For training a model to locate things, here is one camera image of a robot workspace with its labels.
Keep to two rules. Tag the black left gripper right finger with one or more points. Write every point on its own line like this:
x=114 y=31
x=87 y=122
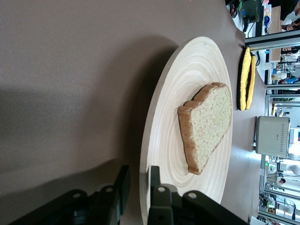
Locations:
x=168 y=206

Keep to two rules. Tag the round wooden plate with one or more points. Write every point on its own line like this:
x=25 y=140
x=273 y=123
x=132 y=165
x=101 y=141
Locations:
x=175 y=70

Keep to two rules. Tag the grey background frame beam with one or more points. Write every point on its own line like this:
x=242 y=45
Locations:
x=269 y=42

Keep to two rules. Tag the brown table cover sheet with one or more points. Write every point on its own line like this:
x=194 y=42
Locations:
x=70 y=70

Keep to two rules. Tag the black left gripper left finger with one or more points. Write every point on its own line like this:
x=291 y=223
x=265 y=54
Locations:
x=105 y=204

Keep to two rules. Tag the bread slice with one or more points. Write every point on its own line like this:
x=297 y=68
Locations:
x=208 y=126

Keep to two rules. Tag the beige and chrome toaster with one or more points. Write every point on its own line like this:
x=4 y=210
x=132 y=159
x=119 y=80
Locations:
x=273 y=138

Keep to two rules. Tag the yellow quilted oven mitt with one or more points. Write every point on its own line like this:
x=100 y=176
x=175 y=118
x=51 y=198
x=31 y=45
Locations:
x=252 y=79
x=243 y=75

